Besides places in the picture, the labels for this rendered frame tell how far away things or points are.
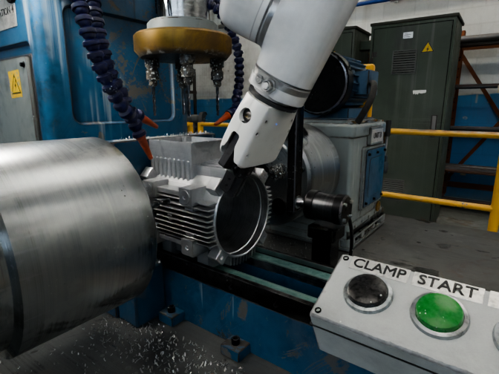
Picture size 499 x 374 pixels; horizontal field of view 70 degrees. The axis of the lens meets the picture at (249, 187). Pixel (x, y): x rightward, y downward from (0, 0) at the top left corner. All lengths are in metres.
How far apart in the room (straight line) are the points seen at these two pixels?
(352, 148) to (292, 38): 0.58
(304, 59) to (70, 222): 0.33
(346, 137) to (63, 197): 0.75
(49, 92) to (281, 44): 0.47
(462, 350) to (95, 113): 0.74
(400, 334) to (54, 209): 0.34
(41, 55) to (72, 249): 0.45
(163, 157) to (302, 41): 0.36
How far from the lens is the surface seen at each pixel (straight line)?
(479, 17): 5.59
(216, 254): 0.62
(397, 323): 0.29
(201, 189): 0.61
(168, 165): 0.69
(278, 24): 0.47
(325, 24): 0.46
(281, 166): 0.82
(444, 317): 0.29
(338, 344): 0.31
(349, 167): 1.00
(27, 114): 0.84
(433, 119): 3.58
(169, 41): 0.64
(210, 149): 0.68
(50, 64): 0.78
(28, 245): 0.41
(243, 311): 0.63
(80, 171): 0.46
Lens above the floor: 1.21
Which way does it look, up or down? 13 degrees down
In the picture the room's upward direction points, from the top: straight up
